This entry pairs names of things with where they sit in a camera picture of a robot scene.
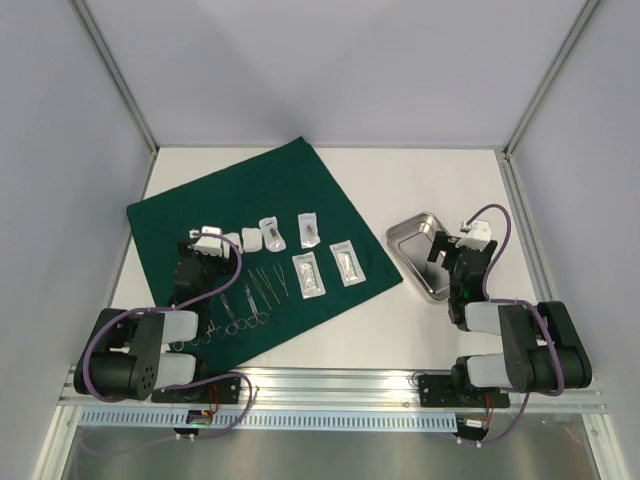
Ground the stainless steel tray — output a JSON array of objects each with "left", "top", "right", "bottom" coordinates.
[{"left": 385, "top": 212, "right": 449, "bottom": 303}]

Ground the left aluminium frame post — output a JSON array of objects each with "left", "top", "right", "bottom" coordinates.
[{"left": 68, "top": 0, "right": 159, "bottom": 158}]

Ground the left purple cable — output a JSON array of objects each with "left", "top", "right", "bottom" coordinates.
[{"left": 82, "top": 231, "right": 259, "bottom": 441}]

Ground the white gauze right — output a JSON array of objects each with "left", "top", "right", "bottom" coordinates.
[{"left": 241, "top": 227, "right": 263, "bottom": 253}]

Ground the white gauze middle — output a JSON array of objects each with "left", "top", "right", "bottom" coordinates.
[{"left": 225, "top": 232, "right": 243, "bottom": 252}]

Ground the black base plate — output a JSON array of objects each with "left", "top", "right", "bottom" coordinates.
[
  {"left": 150, "top": 376, "right": 242, "bottom": 406},
  {"left": 417, "top": 374, "right": 511, "bottom": 409}
]

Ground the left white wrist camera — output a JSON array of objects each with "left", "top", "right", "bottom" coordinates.
[{"left": 191, "top": 226, "right": 224, "bottom": 257}]

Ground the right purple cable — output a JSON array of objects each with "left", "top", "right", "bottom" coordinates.
[{"left": 457, "top": 203, "right": 566, "bottom": 446}]

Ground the clear pouch left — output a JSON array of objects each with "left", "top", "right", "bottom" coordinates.
[{"left": 259, "top": 217, "right": 286, "bottom": 252}]

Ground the clear pouch right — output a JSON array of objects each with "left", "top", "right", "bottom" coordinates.
[{"left": 298, "top": 213, "right": 321, "bottom": 249}]

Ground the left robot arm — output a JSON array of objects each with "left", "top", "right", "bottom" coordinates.
[{"left": 73, "top": 230, "right": 242, "bottom": 402}]

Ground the aluminium frame post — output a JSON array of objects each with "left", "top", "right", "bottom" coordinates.
[
  {"left": 502, "top": 0, "right": 605, "bottom": 161},
  {"left": 68, "top": 0, "right": 159, "bottom": 158}
]

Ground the purple cable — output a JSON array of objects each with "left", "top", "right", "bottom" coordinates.
[
  {"left": 457, "top": 203, "right": 566, "bottom": 446},
  {"left": 82, "top": 231, "right": 259, "bottom": 441}
]

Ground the grey slotted cable duct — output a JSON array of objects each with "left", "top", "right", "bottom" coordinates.
[{"left": 78, "top": 407, "right": 458, "bottom": 433}]

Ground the clear pouch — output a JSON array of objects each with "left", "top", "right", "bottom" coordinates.
[
  {"left": 259, "top": 217, "right": 286, "bottom": 252},
  {"left": 298, "top": 213, "right": 321, "bottom": 249}
]

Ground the suture packet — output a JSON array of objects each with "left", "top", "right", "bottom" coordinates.
[
  {"left": 330, "top": 240, "right": 366, "bottom": 287},
  {"left": 292, "top": 252, "right": 326, "bottom": 299}
]

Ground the steel hemostat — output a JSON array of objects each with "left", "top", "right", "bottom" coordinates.
[
  {"left": 172, "top": 339, "right": 199, "bottom": 352},
  {"left": 200, "top": 322, "right": 216, "bottom": 344}
]

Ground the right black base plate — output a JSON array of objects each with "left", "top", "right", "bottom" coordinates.
[{"left": 417, "top": 374, "right": 511, "bottom": 409}]

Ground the green surgical cloth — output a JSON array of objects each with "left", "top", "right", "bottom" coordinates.
[{"left": 127, "top": 139, "right": 402, "bottom": 372}]

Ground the right aluminium frame post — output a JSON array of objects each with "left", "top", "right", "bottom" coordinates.
[{"left": 502, "top": 0, "right": 605, "bottom": 161}]

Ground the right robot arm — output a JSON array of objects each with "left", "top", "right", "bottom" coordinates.
[{"left": 427, "top": 231, "right": 593, "bottom": 405}]

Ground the aluminium front rail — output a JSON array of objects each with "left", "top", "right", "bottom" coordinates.
[{"left": 57, "top": 366, "right": 608, "bottom": 414}]

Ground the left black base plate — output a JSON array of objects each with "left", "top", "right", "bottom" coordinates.
[{"left": 150, "top": 376, "right": 242, "bottom": 406}]

